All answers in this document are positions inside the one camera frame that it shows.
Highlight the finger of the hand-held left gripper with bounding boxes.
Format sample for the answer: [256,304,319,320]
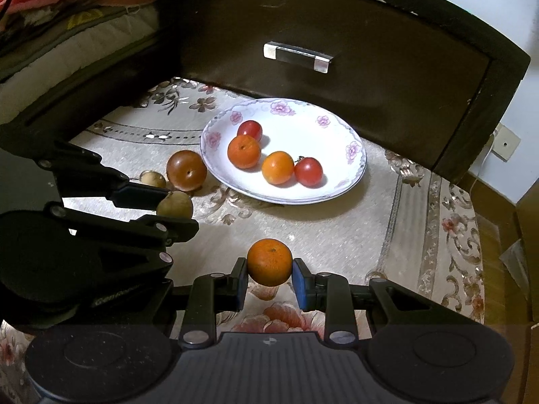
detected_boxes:
[38,141,170,211]
[45,202,200,281]

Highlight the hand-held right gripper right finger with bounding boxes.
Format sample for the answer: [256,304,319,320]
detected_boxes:
[292,257,483,346]

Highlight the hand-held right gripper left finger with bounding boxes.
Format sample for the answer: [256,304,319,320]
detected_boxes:
[172,257,249,348]

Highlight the small brown longan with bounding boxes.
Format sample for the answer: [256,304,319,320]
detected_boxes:
[140,170,167,189]
[156,191,194,220]

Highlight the small orange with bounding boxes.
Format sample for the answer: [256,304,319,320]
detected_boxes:
[247,238,293,287]
[227,135,262,169]

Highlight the red tomato with stem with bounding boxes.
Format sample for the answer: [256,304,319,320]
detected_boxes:
[293,156,324,188]

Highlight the smooth light orange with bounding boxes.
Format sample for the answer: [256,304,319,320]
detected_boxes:
[261,151,295,185]

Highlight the white floral plate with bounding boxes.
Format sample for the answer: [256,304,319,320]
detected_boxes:
[200,98,367,205]

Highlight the dark brown tomato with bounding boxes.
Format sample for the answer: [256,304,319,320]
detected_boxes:
[166,150,207,192]

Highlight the floral beige mat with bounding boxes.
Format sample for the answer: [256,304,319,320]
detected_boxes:
[0,76,485,371]

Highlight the beige mattress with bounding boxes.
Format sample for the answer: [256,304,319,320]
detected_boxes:
[0,8,158,89]

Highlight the folded cloths stack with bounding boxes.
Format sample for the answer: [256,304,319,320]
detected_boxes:
[8,0,157,30]

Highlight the dark wooden drawer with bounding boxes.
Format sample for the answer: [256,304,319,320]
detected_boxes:
[181,0,493,169]

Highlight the dark wooden nightstand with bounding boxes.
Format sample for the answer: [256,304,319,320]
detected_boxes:
[156,0,532,186]

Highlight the dark wooden bed frame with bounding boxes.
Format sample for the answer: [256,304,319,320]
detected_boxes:
[0,34,182,152]

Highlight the white cable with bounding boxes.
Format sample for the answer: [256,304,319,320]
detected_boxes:
[469,130,498,192]

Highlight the white wall socket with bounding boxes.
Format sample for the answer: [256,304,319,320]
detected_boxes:
[490,124,520,161]

